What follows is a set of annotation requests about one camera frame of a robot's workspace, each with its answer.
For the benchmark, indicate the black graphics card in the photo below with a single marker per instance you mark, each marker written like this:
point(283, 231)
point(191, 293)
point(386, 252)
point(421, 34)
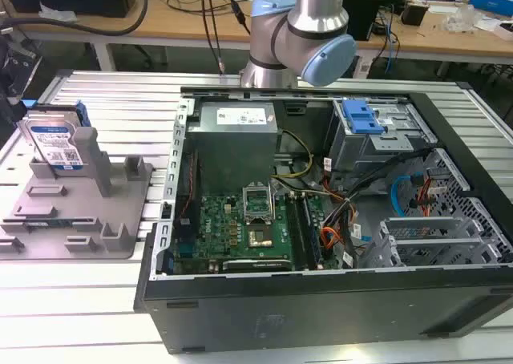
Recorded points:
point(256, 265)

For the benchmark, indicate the black open PC case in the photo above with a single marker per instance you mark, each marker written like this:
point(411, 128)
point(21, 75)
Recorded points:
point(280, 312)

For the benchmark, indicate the black device with stickers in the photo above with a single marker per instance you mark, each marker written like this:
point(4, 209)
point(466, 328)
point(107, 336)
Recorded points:
point(18, 71)

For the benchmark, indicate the wooden desk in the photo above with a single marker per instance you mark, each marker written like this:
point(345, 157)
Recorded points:
point(192, 23)

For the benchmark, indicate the black computer tower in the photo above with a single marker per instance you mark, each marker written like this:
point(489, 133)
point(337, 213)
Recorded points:
point(362, 11)

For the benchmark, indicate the hard disk in blue carrier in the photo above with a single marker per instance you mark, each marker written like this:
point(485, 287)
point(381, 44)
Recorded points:
point(54, 139)

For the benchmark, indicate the RAM stick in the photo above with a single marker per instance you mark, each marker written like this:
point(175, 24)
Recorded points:
point(48, 222)

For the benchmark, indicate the blue drive bay latch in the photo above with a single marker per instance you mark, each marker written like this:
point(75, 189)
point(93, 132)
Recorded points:
point(362, 117)

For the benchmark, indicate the grey parts rack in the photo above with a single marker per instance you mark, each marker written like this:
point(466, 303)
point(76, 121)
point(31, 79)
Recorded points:
point(76, 215)

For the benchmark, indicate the grey metal drive cage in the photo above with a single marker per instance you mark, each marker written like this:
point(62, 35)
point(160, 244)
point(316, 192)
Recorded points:
point(372, 139)

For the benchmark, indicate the RAM slot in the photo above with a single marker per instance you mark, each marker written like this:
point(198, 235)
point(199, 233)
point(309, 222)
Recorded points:
point(296, 227)
point(312, 229)

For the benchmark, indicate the silver CPU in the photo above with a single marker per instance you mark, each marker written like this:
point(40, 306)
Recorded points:
point(260, 236)

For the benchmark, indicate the blue cardboard box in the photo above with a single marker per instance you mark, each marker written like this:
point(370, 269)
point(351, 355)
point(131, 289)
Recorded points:
point(491, 1)

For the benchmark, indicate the silver expansion slot bracket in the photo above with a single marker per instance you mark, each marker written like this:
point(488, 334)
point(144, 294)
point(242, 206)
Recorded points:
point(425, 222)
point(437, 243)

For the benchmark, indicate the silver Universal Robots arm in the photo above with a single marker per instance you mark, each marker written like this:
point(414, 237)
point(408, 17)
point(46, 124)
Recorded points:
point(316, 23)

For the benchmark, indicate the green motherboard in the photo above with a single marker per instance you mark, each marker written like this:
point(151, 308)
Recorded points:
point(240, 235)

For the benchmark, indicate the grey power supply unit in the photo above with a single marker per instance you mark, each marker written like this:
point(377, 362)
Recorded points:
point(232, 147)

